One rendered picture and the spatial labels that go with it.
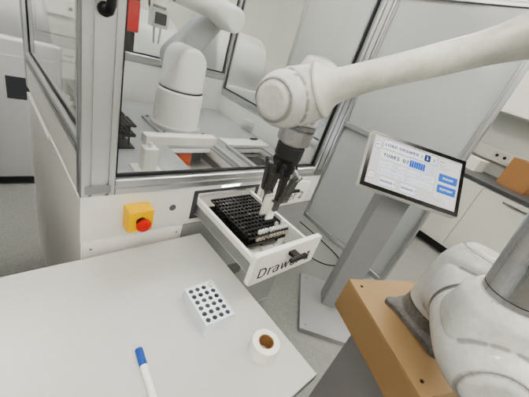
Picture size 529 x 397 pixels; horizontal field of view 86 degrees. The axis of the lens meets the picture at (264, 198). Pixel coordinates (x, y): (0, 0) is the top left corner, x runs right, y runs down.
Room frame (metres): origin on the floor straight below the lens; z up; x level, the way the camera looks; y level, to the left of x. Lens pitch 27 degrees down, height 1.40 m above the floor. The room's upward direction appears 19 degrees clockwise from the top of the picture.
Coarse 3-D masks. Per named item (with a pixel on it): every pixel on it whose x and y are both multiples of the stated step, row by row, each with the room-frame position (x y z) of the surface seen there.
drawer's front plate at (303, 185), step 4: (304, 180) 1.23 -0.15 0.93; (308, 180) 1.25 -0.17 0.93; (276, 184) 1.09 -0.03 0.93; (300, 184) 1.20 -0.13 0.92; (304, 184) 1.23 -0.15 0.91; (308, 184) 1.25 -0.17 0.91; (276, 188) 1.09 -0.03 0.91; (296, 188) 1.19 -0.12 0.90; (300, 188) 1.21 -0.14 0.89; (304, 188) 1.24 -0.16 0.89; (304, 192) 1.25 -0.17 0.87; (292, 196) 1.19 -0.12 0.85; (296, 196) 1.21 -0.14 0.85; (300, 196) 1.23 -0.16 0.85; (304, 196) 1.26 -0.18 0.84; (288, 200) 1.17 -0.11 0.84; (292, 200) 1.20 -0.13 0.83; (296, 200) 1.22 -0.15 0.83; (300, 200) 1.24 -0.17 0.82; (280, 204) 1.14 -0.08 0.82
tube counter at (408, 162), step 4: (404, 160) 1.49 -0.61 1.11; (408, 160) 1.50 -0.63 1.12; (412, 160) 1.50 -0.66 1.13; (404, 164) 1.48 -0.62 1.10; (408, 164) 1.48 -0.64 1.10; (412, 164) 1.49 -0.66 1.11; (416, 164) 1.49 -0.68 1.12; (420, 164) 1.50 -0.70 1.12; (424, 164) 1.50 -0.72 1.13; (412, 168) 1.48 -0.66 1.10; (416, 168) 1.48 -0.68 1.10; (420, 168) 1.48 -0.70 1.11; (424, 168) 1.49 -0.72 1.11; (428, 168) 1.49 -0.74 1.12; (432, 168) 1.50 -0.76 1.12; (424, 172) 1.48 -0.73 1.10; (428, 172) 1.48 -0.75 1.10; (432, 172) 1.49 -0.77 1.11
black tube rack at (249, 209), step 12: (216, 204) 0.84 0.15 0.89; (228, 204) 0.86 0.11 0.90; (240, 204) 0.88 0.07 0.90; (252, 204) 0.91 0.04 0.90; (228, 216) 0.83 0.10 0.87; (240, 216) 0.80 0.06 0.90; (252, 216) 0.83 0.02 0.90; (264, 216) 0.86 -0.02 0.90; (240, 228) 0.74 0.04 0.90; (252, 228) 0.76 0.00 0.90; (264, 228) 0.78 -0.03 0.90; (240, 240) 0.72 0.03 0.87; (252, 240) 0.74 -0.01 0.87; (264, 240) 0.76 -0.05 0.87; (276, 240) 0.83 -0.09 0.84
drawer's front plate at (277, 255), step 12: (300, 240) 0.74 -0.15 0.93; (312, 240) 0.77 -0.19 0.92; (264, 252) 0.62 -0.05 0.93; (276, 252) 0.65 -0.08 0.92; (288, 252) 0.69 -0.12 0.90; (300, 252) 0.74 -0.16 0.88; (312, 252) 0.80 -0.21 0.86; (252, 264) 0.60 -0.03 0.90; (264, 264) 0.62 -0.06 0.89; (276, 264) 0.67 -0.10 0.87; (288, 264) 0.72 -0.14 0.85; (300, 264) 0.77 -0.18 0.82; (252, 276) 0.60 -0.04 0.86; (264, 276) 0.64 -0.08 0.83
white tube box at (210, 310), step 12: (192, 288) 0.55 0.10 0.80; (204, 288) 0.57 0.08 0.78; (216, 288) 0.57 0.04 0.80; (192, 300) 0.51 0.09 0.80; (204, 300) 0.53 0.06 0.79; (216, 300) 0.54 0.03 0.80; (192, 312) 0.50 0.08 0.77; (204, 312) 0.49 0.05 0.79; (216, 312) 0.50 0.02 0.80; (228, 312) 0.52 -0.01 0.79; (204, 324) 0.46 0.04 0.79; (216, 324) 0.48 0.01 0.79; (228, 324) 0.51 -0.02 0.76
